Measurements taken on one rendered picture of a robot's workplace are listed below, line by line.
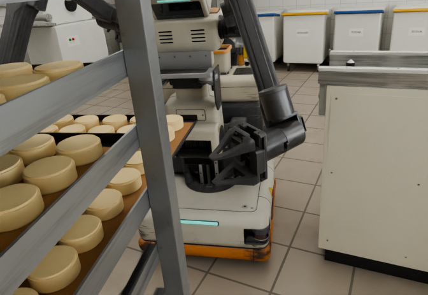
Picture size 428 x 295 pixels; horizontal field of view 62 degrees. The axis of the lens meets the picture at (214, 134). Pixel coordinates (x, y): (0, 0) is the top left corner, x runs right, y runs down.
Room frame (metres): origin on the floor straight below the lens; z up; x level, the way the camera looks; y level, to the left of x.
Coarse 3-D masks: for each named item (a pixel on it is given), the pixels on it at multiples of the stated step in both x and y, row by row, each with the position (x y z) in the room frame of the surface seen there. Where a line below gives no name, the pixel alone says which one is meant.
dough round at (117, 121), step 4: (108, 116) 0.72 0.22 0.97; (112, 116) 0.72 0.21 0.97; (116, 116) 0.71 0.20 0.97; (120, 116) 0.71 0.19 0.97; (124, 116) 0.71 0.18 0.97; (104, 120) 0.69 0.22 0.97; (108, 120) 0.69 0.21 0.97; (112, 120) 0.69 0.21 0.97; (116, 120) 0.69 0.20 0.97; (120, 120) 0.69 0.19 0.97; (124, 120) 0.69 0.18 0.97; (104, 124) 0.69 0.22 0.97; (108, 124) 0.68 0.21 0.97; (112, 124) 0.68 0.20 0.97; (116, 124) 0.68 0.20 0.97; (120, 124) 0.68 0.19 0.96; (124, 124) 0.69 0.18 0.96; (116, 128) 0.68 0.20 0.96
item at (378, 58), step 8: (336, 56) 1.53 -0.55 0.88; (344, 56) 1.51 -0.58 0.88; (352, 56) 1.50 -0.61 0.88; (360, 56) 1.48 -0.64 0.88; (368, 56) 1.47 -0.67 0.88; (376, 56) 1.46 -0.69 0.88; (384, 56) 1.44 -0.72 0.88; (392, 56) 1.43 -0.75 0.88; (400, 56) 1.42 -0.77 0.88; (408, 56) 1.40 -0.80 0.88; (416, 56) 1.39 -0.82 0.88; (424, 56) 1.38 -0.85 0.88; (336, 64) 1.52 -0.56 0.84; (344, 64) 1.51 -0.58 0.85; (360, 64) 1.48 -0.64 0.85; (368, 64) 1.47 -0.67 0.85; (376, 64) 1.45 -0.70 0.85; (384, 64) 1.44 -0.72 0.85; (392, 64) 1.43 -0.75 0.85; (400, 64) 1.42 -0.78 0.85; (408, 64) 1.40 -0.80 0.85; (416, 64) 1.39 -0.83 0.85; (424, 64) 1.38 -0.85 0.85
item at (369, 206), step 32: (352, 64) 1.32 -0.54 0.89; (352, 96) 1.21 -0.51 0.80; (384, 96) 1.17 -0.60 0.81; (416, 96) 1.13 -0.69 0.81; (352, 128) 1.21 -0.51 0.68; (384, 128) 1.16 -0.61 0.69; (416, 128) 1.12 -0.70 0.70; (352, 160) 1.20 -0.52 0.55; (384, 160) 1.16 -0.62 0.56; (416, 160) 1.11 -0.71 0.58; (352, 192) 1.20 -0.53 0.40; (384, 192) 1.15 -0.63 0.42; (416, 192) 1.10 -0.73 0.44; (320, 224) 1.25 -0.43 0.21; (352, 224) 1.19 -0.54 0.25; (384, 224) 1.14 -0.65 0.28; (416, 224) 1.10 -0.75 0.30; (352, 256) 1.22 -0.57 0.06; (384, 256) 1.14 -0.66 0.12; (416, 256) 1.09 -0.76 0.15
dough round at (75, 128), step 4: (76, 124) 0.68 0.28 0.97; (80, 124) 0.68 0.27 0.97; (64, 128) 0.67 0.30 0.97; (68, 128) 0.67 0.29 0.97; (72, 128) 0.66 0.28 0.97; (76, 128) 0.66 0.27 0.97; (80, 128) 0.66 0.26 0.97; (84, 128) 0.66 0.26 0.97; (60, 132) 0.65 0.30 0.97; (64, 132) 0.65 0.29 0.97; (68, 132) 0.64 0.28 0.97; (72, 132) 0.64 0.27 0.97; (76, 132) 0.65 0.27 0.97; (80, 132) 0.65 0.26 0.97; (84, 132) 0.66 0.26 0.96
